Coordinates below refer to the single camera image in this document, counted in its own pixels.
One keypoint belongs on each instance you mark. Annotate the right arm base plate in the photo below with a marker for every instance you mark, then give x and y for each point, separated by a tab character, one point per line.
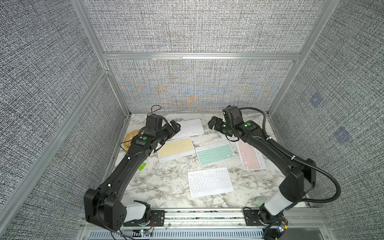
252	217

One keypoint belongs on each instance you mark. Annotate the pink keyboard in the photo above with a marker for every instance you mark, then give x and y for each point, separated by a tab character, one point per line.
251	158

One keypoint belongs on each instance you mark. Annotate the green packet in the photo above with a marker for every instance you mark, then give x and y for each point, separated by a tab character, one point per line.
141	167

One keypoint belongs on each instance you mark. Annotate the aluminium front rail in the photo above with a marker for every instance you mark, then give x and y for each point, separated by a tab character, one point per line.
234	218

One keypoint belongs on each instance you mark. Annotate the green keyboard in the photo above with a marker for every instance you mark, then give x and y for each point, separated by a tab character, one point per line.
215	153

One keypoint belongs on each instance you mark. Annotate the white keyboard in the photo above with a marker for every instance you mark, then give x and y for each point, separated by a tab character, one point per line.
209	182
190	128

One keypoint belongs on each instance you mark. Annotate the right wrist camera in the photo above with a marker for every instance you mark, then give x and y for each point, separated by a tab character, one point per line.
233	116

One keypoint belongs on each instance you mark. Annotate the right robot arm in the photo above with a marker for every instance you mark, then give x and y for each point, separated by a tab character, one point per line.
300	175

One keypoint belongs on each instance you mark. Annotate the white keyboard front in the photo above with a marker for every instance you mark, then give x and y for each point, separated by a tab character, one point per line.
209	182

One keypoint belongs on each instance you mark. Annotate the yellow keyboard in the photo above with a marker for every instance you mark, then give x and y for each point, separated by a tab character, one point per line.
176	149

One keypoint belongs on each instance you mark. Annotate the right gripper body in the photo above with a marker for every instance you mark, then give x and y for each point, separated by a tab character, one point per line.
221	126

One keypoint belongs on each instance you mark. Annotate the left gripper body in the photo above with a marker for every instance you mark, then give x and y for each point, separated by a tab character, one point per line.
167	132

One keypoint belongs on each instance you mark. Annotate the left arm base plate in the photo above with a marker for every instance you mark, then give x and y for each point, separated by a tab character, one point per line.
153	217

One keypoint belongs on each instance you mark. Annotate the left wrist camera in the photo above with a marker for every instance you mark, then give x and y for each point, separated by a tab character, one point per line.
154	122

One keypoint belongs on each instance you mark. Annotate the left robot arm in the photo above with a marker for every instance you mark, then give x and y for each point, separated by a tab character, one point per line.
103	206

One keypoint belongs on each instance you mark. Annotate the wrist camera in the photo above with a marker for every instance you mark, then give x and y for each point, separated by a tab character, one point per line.
233	116
154	122

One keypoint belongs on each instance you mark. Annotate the yellow bamboo steamer basket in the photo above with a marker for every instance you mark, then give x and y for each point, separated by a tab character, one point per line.
128	138

